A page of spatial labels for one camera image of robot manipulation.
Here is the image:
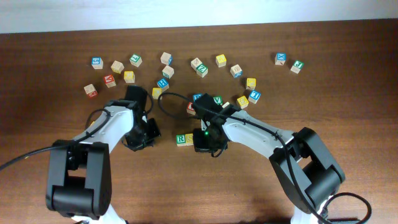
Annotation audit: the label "yellow S block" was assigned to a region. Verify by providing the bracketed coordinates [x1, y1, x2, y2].
[185, 133, 193, 146]

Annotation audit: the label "green R block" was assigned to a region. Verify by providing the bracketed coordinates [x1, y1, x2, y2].
[176, 134, 187, 146]

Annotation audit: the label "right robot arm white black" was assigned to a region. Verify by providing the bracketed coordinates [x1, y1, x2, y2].
[193, 94, 345, 223]

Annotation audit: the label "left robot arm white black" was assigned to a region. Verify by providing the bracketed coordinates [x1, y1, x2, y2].
[45, 85, 160, 223]

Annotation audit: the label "red V block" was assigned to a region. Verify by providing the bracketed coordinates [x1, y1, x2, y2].
[187, 102, 196, 115]

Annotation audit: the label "red outlined white block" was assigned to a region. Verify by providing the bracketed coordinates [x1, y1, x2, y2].
[222, 102, 230, 108]

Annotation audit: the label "green V block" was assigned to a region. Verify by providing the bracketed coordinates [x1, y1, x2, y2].
[213, 96, 223, 105]

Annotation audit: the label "yellow block centre left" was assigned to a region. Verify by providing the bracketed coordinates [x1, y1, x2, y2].
[152, 87, 162, 100]

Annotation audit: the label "blue P block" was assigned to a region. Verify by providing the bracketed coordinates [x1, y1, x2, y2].
[193, 93, 203, 101]

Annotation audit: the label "yellow G block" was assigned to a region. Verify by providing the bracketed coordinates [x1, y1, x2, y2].
[236, 96, 249, 109]

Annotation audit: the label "blue H block centre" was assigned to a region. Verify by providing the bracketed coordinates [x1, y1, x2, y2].
[157, 78, 169, 92]

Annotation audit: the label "blue T block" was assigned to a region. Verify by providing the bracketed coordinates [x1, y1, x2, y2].
[248, 90, 261, 104]

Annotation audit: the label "yellow block upper left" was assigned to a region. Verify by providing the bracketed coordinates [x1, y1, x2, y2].
[124, 71, 136, 83]

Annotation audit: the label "red block upper left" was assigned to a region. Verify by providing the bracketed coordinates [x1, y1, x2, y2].
[103, 75, 116, 88]

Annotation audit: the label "wood block green side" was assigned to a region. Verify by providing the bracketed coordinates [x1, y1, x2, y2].
[162, 65, 175, 79]

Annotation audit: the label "yellow K block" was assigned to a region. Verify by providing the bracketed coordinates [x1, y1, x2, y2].
[246, 78, 256, 90]

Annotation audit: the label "green Z block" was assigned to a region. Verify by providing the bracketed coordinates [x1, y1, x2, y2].
[196, 63, 208, 78]

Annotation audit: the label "wood block red side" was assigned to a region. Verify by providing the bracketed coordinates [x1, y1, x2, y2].
[84, 84, 98, 98]

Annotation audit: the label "shell block blue D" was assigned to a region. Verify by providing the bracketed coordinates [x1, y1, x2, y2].
[230, 64, 243, 78]

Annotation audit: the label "plain wood yellow block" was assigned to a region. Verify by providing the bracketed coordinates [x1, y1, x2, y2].
[111, 60, 124, 74]

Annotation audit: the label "green L block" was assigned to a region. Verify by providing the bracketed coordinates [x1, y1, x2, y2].
[129, 54, 142, 67]

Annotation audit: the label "wood leaf block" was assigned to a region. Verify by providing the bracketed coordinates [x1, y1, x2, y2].
[190, 57, 202, 71]

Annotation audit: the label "wood block blue side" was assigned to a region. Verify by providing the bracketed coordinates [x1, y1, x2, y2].
[160, 52, 173, 65]

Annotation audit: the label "yellow block top centre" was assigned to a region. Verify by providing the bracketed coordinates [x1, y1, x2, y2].
[216, 54, 227, 68]

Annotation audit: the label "blue block far left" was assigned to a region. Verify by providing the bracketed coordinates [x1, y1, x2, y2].
[91, 57, 104, 70]

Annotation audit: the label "blue X block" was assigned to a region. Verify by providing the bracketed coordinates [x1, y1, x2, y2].
[274, 52, 287, 65]

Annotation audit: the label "green J block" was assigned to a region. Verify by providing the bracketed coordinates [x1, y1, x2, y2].
[290, 60, 304, 74]

